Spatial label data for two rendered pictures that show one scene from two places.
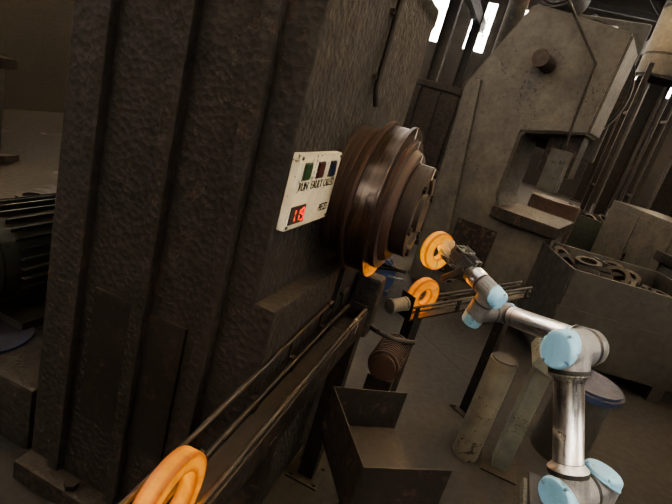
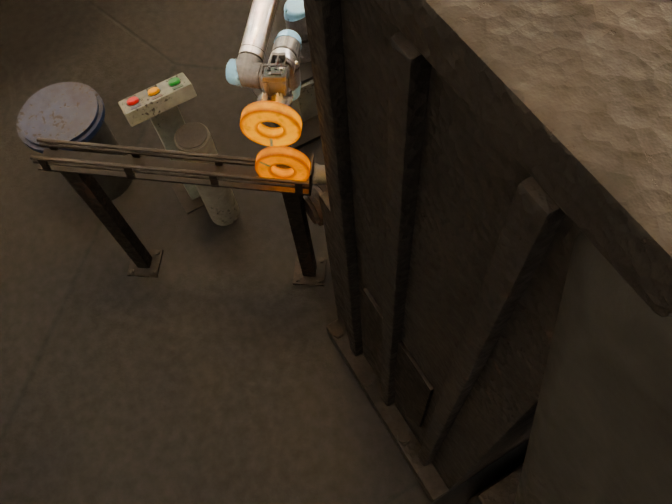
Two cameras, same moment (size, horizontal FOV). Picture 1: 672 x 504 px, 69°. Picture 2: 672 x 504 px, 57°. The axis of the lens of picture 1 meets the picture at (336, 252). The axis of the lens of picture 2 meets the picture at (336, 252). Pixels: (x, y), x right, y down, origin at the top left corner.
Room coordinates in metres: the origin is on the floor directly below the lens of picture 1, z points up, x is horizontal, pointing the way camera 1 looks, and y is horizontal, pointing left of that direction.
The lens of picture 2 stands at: (2.47, 0.47, 2.15)
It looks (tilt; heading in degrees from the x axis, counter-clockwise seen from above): 63 degrees down; 230
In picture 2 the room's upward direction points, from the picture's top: 7 degrees counter-clockwise
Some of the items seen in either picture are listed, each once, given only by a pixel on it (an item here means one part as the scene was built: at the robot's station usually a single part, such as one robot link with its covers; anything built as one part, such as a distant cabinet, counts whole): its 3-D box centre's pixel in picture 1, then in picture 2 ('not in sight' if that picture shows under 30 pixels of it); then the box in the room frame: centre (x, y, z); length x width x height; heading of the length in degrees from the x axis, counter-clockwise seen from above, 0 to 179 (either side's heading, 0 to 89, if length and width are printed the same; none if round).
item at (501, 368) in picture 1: (483, 407); (209, 178); (1.94, -0.83, 0.26); 0.12 x 0.12 x 0.52
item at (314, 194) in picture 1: (312, 188); not in sight; (1.19, 0.10, 1.15); 0.26 x 0.02 x 0.18; 164
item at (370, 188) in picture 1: (384, 201); not in sight; (1.48, -0.10, 1.11); 0.47 x 0.06 x 0.47; 164
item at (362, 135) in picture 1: (359, 192); not in sight; (1.50, -0.02, 1.11); 0.47 x 0.10 x 0.47; 164
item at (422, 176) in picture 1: (414, 211); not in sight; (1.45, -0.19, 1.11); 0.28 x 0.06 x 0.28; 164
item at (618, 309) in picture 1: (600, 314); not in sight; (3.48, -2.01, 0.39); 1.03 x 0.83 x 0.77; 89
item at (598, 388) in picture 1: (572, 416); (82, 148); (2.17, -1.35, 0.22); 0.32 x 0.32 x 0.43
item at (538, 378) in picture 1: (523, 409); (179, 145); (1.93, -0.99, 0.31); 0.24 x 0.16 x 0.62; 164
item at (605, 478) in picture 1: (595, 486); (301, 16); (1.28, -0.96, 0.49); 0.13 x 0.12 x 0.14; 121
